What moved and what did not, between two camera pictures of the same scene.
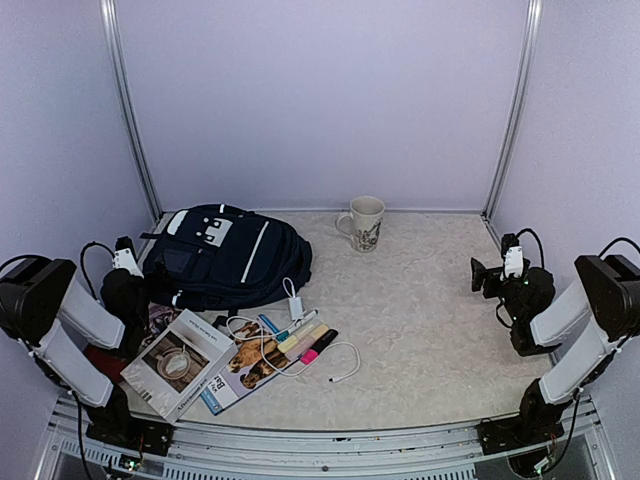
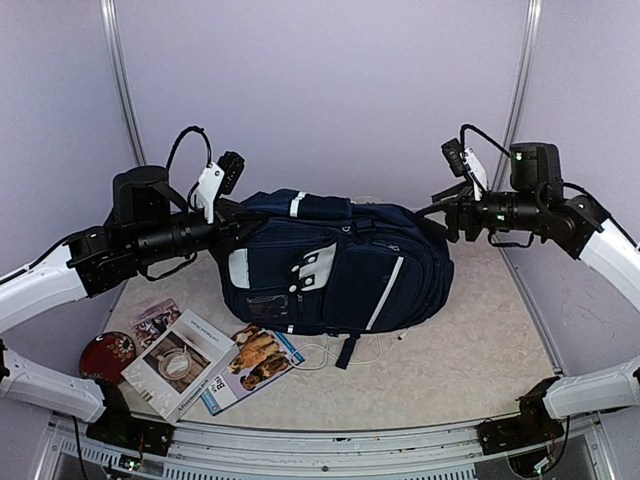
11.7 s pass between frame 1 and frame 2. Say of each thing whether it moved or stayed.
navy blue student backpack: moved
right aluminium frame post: stayed
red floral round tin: stayed
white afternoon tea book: stayed
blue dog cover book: stayed
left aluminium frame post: stayed
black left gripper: moved
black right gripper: moved
